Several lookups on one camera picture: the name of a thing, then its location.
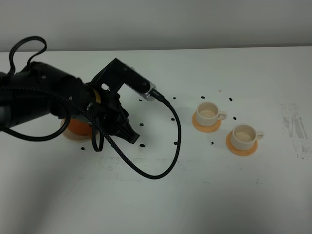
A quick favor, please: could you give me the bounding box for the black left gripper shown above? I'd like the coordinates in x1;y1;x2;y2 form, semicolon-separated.
80;84;139;143

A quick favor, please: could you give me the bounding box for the brown clay teapot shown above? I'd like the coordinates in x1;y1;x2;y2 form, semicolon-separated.
67;118;92;136

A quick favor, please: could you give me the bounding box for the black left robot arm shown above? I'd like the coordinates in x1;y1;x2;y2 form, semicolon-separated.
0;59;144;148

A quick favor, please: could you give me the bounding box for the beige round teapot coaster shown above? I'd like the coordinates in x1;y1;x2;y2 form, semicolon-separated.
62;128;92;142

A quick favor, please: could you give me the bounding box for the orange saucer far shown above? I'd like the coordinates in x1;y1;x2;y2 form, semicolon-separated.
192;111;222;133

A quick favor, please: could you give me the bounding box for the orange saucer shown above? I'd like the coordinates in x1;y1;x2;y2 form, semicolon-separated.
192;111;222;133
225;132;258;156

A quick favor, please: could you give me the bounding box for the white teacup far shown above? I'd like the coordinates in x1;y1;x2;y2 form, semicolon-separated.
195;102;227;127

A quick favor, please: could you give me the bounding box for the white teacup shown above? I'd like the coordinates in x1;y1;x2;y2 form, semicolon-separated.
230;124;264;151
195;102;227;127

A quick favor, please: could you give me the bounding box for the white teacup near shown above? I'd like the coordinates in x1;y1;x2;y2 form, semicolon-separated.
230;124;264;151

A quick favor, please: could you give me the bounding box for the orange saucer near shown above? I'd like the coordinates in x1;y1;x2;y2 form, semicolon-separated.
225;132;258;156

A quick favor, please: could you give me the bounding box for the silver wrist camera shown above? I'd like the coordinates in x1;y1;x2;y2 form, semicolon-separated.
127;82;156;101

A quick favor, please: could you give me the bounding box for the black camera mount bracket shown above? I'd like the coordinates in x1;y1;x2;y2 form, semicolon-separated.
91;58;149;93

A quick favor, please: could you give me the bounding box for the black braided camera cable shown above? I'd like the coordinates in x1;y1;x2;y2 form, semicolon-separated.
4;36;182;180

